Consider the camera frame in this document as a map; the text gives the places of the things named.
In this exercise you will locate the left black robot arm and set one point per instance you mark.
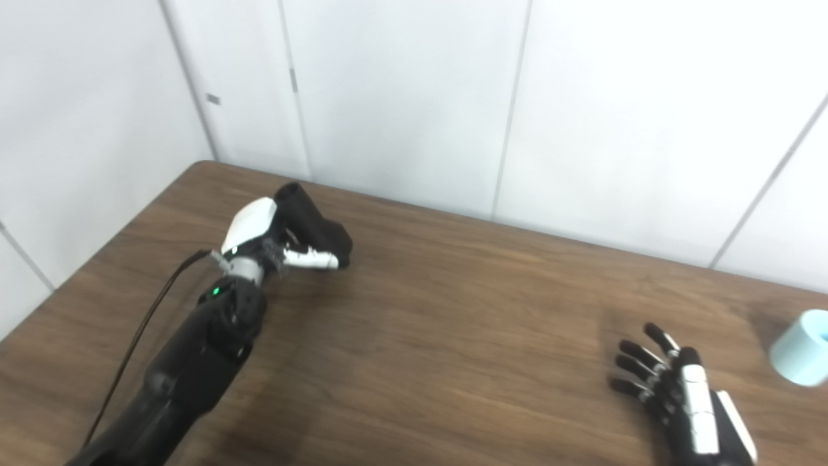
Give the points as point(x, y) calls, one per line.
point(194, 375)

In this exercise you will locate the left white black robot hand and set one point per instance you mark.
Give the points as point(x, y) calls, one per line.
point(252, 223)

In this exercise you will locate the black funnel-shaped nozzle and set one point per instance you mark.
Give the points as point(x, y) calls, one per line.
point(314, 223)

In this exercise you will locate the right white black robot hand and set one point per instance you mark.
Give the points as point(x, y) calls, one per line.
point(698, 414)

